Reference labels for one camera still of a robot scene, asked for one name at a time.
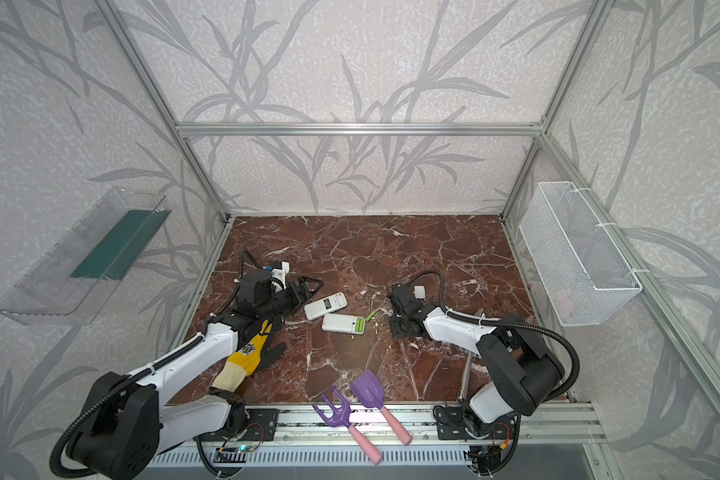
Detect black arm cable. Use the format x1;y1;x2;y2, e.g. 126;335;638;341
49;248;265;480
404;269;581;402

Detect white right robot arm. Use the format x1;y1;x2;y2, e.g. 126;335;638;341
388;284;580;424

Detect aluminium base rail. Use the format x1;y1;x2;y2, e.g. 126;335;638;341
135;402;623;479

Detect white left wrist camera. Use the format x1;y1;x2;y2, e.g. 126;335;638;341
265;261;290;292

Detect aluminium frame profiles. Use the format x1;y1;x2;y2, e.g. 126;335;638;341
94;1;720;420

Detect white wire mesh basket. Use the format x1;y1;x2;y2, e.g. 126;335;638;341
519;181;642;327

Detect white battery cover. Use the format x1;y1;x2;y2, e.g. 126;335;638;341
413;285;426;299

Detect clear acrylic wall shelf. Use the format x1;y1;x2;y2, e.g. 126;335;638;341
0;187;171;326

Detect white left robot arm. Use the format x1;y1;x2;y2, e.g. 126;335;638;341
49;268;324;479

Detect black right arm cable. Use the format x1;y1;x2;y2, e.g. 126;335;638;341
404;269;581;402

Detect metal garden trowel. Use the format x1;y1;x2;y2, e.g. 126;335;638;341
457;351;475;404

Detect white air conditioner remote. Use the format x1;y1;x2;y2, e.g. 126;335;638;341
322;313;366;335

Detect white remote with red buttons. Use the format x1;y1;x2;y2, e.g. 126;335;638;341
304;292;348;321

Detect purple garden fork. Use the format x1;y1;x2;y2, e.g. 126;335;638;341
312;386;383;465

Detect yellow black work glove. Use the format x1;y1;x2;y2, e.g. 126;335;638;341
211;320;286;392

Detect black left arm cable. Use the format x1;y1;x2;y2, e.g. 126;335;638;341
49;248;265;480

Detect purple garden shovel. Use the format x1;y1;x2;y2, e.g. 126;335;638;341
350;370;413;446

